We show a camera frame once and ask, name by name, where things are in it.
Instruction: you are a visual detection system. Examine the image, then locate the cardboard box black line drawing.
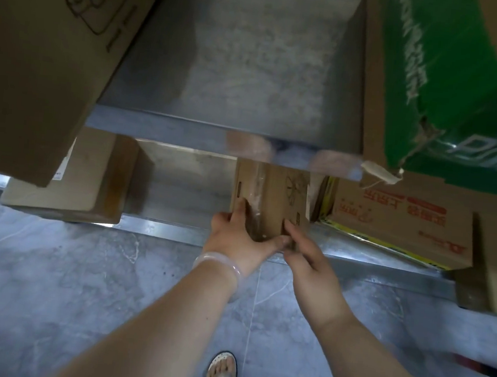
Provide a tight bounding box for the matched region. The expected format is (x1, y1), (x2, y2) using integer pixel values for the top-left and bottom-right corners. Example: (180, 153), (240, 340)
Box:
(227, 158), (318, 249)

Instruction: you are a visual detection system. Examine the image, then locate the pile of brown cardboard boxes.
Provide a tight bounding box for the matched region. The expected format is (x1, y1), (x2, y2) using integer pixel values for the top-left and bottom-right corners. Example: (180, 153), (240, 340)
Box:
(0, 0), (497, 317)

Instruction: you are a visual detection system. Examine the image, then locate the person's left forearm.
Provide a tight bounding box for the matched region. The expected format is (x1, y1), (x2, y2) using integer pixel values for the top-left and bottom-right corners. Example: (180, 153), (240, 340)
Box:
(47, 254), (240, 377)

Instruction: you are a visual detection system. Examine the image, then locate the metal shelving rack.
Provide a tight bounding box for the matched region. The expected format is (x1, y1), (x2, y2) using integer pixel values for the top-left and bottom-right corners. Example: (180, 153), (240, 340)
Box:
(0, 0), (497, 310)

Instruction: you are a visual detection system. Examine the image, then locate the red printed carton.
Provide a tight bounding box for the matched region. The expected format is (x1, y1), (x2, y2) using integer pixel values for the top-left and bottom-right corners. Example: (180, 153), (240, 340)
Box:
(307, 173), (481, 275)

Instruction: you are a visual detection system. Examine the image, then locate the person's left hand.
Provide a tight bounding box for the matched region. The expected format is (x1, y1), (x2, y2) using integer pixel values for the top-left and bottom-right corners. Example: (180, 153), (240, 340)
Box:
(205, 194), (296, 284)

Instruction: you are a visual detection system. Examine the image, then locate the beige patterned slipper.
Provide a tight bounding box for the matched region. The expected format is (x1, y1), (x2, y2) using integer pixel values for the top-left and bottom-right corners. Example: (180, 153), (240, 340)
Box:
(204, 348), (241, 377)

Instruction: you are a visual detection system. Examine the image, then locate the red black rod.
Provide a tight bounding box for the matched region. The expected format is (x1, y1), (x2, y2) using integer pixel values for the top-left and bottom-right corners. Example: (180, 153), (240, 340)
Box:
(449, 352), (497, 377)

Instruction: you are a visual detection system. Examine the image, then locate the person's right hand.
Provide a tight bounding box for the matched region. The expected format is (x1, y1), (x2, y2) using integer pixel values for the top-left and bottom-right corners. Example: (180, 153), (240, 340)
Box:
(271, 218), (363, 335)

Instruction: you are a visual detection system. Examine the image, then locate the white jade bracelet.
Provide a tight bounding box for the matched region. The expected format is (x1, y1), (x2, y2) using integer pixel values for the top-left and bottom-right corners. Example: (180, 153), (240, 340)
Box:
(188, 250), (247, 306)

